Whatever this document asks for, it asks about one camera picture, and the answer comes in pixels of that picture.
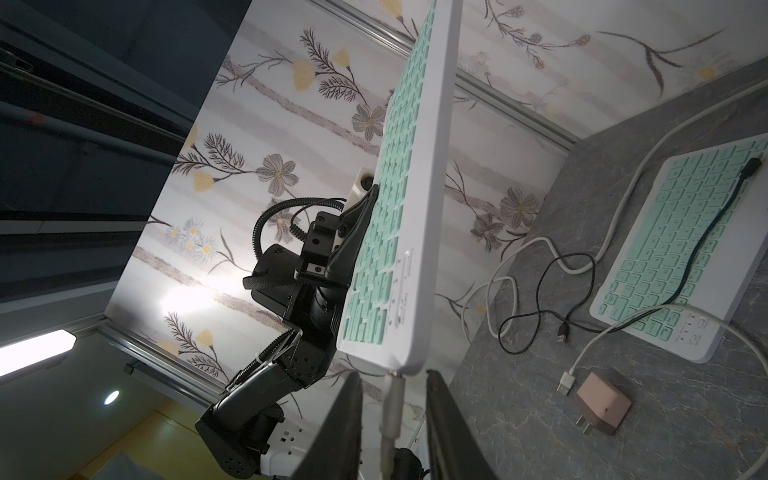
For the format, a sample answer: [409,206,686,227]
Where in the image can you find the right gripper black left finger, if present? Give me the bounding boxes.
[291,373,363,480]

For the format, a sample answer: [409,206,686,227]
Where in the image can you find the pink USB charger end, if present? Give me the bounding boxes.
[574,373,632,436]

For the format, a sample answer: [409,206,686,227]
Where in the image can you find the white USB cable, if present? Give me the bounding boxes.
[379,302,768,480]

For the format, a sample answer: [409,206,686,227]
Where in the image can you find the green keyboard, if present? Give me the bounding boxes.
[337,1,463,376]
[590,134,767,364]

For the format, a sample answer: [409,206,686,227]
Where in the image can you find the white power strip cord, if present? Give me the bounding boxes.
[460,77,768,340]

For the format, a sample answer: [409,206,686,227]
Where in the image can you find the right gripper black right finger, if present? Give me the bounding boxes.
[426,370,497,480]

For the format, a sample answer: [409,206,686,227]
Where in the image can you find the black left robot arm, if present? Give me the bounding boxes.
[195,185,379,479]

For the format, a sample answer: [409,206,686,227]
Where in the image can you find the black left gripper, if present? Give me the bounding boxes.
[295,184,380,288]

